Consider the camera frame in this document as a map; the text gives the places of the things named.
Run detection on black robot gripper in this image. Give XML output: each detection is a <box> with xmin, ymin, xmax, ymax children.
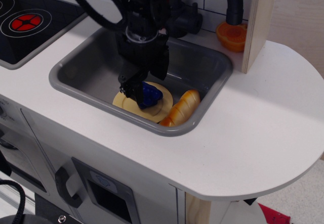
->
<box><xmin>115</xmin><ymin>33</ymin><xmax>169</xmax><ymax>106</ymax></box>

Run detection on blue toy blueberries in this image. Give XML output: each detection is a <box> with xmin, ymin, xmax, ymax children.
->
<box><xmin>138</xmin><ymin>82</ymin><xmax>163</xmax><ymax>109</ymax></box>

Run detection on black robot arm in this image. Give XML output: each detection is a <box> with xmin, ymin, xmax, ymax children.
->
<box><xmin>76</xmin><ymin>0</ymin><xmax>171</xmax><ymax>109</ymax></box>

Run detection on yellow toy plate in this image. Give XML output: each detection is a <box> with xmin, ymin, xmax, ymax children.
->
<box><xmin>113</xmin><ymin>82</ymin><xmax>173</xmax><ymax>123</ymax></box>

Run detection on grey plastic sink basin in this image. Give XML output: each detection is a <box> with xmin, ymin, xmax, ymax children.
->
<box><xmin>49</xmin><ymin>28</ymin><xmax>233</xmax><ymax>137</ymax></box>

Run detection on toy bread loaf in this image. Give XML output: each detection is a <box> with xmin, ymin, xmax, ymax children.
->
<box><xmin>159</xmin><ymin>89</ymin><xmax>200</xmax><ymax>127</ymax></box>

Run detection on dark grey toy faucet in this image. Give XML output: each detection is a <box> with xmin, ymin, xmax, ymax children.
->
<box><xmin>165</xmin><ymin>0</ymin><xmax>244</xmax><ymax>38</ymax></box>

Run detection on orange toy half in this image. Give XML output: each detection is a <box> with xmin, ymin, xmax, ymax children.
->
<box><xmin>216</xmin><ymin>22</ymin><xmax>248</xmax><ymax>52</ymax></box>

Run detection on black toy stove top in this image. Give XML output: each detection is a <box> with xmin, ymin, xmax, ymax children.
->
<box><xmin>1</xmin><ymin>0</ymin><xmax>87</xmax><ymax>70</ymax></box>

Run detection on grey dishwasher door panel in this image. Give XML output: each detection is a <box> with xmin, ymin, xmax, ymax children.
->
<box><xmin>72</xmin><ymin>157</ymin><xmax>140</xmax><ymax>223</ymax></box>

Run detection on red cloth on floor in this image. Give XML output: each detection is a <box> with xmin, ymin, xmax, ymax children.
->
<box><xmin>259</xmin><ymin>204</ymin><xmax>291</xmax><ymax>224</ymax></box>

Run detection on black oven door handle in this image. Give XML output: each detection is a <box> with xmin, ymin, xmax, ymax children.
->
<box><xmin>55</xmin><ymin>167</ymin><xmax>82</xmax><ymax>208</ymax></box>

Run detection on wooden upright post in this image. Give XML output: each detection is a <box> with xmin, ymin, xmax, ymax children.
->
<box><xmin>241</xmin><ymin>0</ymin><xmax>275</xmax><ymax>74</ymax></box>

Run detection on black braided cable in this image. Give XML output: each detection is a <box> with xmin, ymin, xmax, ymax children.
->
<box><xmin>0</xmin><ymin>179</ymin><xmax>27</xmax><ymax>224</ymax></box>

